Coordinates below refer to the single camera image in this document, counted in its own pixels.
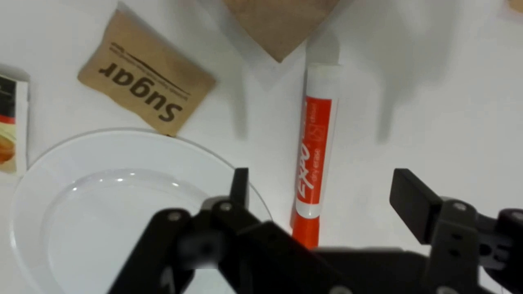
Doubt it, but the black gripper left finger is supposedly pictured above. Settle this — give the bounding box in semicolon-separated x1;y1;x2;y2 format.
228;169;248;208

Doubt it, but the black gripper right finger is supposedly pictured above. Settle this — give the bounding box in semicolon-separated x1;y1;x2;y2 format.
388;169;442;244

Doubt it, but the orange Expo marker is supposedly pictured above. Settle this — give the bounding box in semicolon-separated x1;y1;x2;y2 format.
290;64;338;250

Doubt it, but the round white table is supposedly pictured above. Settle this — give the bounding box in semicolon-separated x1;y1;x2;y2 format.
0;0;523;294

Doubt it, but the clear plastic plate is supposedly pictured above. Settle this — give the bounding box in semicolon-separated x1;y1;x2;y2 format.
8;128;274;294

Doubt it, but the brown sugar packet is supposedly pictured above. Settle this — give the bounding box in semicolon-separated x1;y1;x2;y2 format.
76;9;215;136

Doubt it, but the large brown paper napkin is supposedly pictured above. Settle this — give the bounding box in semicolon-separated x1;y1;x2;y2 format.
220;0;339;62

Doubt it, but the pink sweetener packet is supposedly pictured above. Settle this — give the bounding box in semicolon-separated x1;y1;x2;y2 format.
506;0;523;13

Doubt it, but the printed tea bag packet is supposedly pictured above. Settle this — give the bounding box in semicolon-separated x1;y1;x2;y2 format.
0;72;29;175

